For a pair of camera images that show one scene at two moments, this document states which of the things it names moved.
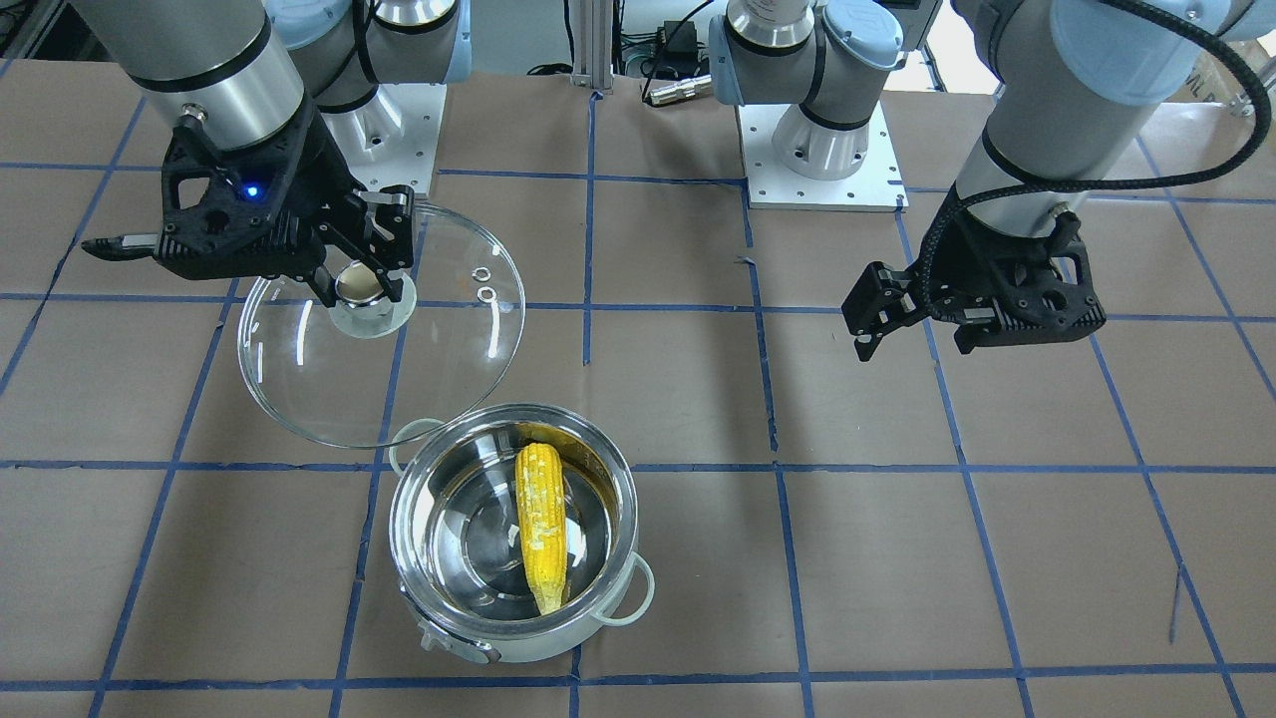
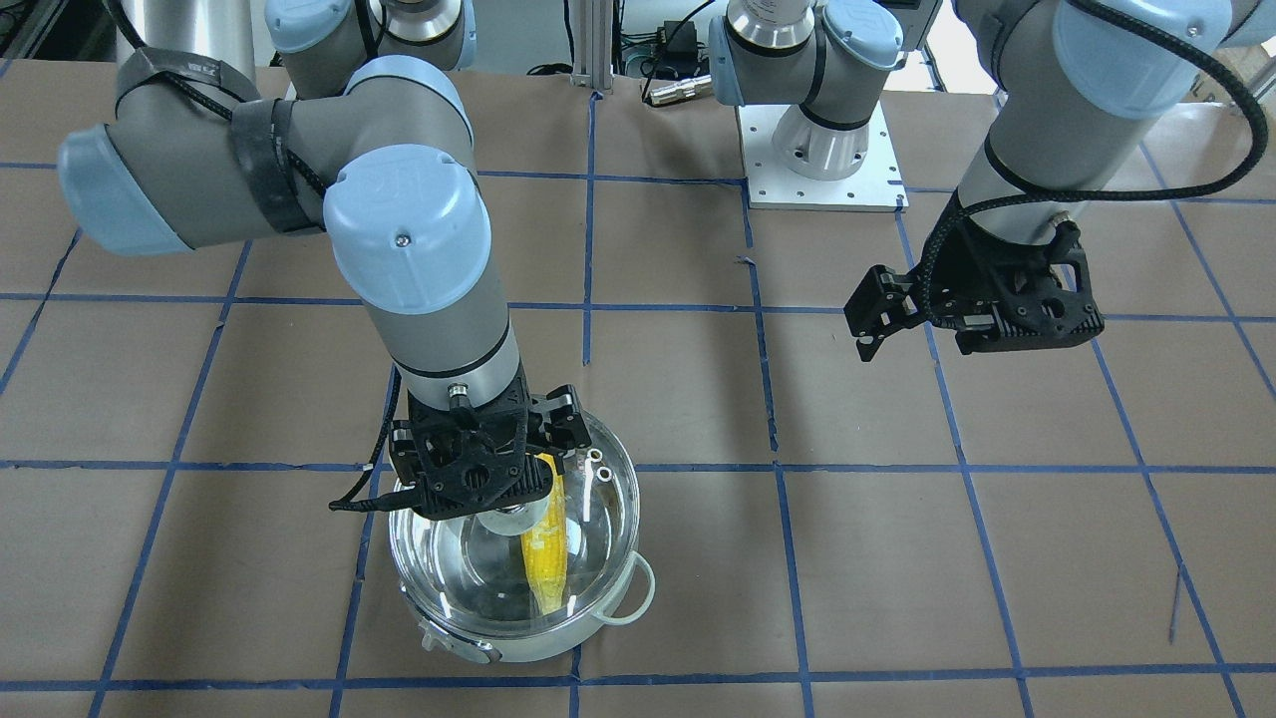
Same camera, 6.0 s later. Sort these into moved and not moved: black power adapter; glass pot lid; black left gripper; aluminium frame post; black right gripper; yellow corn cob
Moved: black right gripper; glass pot lid
Not moved: black power adapter; black left gripper; aluminium frame post; yellow corn cob
